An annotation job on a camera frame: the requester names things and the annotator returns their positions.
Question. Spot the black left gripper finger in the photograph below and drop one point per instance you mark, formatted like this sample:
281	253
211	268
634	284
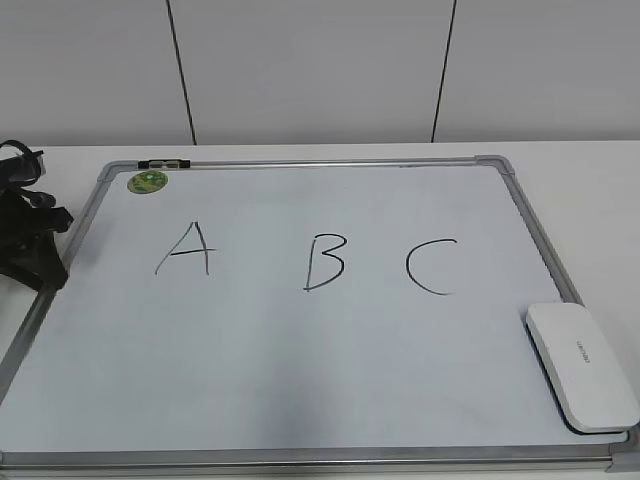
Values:
42	267

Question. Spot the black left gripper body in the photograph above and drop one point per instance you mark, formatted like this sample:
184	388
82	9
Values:
27	232

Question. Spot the white whiteboard eraser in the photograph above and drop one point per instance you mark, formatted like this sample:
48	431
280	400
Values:
593	392

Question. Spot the green round magnet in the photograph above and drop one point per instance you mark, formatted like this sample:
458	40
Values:
147	182

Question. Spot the grey framed whiteboard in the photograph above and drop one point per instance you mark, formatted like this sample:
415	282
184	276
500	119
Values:
290	315

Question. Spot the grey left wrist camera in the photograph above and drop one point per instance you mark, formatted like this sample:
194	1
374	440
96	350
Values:
25	168

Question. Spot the black and silver frame clip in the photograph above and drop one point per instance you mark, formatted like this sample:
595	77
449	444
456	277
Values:
160	164

